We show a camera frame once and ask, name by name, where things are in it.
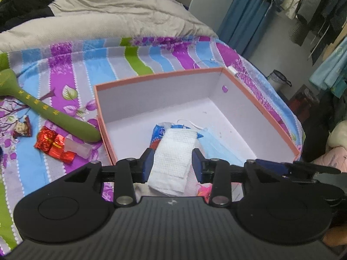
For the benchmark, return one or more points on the clear plastic wrapper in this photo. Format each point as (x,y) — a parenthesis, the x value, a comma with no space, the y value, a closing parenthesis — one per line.
(82,150)

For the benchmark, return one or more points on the grey duvet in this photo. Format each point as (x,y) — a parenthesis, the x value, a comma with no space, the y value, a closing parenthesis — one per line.
(75,20)

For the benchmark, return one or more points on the blue plastic snack bag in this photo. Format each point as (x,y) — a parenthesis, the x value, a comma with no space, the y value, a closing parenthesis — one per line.
(159,131)

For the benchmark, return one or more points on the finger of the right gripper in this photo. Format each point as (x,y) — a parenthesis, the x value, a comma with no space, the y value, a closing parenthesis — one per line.
(276,167)

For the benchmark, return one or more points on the pink bird toy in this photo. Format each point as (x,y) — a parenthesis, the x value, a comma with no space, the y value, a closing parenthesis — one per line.
(205,191)

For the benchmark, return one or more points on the pink cardboard box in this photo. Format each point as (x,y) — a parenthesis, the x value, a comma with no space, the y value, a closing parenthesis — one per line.
(213,99)

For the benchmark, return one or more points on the person right hand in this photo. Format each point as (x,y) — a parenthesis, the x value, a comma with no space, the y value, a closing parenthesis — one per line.
(336,236)

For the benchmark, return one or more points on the striped colourful bed sheet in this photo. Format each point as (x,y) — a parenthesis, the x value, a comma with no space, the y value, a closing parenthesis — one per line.
(63,76)

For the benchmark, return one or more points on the brown cartoon candy wrapper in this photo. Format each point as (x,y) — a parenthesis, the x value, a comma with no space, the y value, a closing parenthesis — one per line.
(22,129)

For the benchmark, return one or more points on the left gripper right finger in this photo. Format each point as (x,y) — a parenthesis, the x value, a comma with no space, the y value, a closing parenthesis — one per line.
(215,172)

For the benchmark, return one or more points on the black clothes pile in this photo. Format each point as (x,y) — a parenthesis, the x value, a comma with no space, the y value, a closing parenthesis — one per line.
(16,12)

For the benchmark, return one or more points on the hanging clothes rack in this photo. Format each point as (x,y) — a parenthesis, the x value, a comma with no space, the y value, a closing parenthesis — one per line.
(296,43)

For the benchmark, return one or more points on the blue face mask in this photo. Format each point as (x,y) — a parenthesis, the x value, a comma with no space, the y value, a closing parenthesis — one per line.
(212,147)

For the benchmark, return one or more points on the blue curtain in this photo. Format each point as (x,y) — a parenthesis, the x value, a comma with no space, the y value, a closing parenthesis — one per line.
(245,23)

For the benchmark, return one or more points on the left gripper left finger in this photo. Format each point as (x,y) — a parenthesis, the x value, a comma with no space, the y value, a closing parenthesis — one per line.
(128,172)

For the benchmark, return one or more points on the white tissue paper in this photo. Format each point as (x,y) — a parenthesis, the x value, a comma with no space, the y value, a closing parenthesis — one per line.
(172,172)

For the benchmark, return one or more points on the small trash bin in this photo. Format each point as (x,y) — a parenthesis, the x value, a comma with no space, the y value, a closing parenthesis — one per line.
(278,80)

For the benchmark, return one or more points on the red foil candy wrapper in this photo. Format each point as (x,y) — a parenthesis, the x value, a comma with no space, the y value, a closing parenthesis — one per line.
(50,142)

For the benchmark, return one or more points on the green plush massage stick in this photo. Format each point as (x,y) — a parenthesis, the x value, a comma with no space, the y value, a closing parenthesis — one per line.
(80,129)

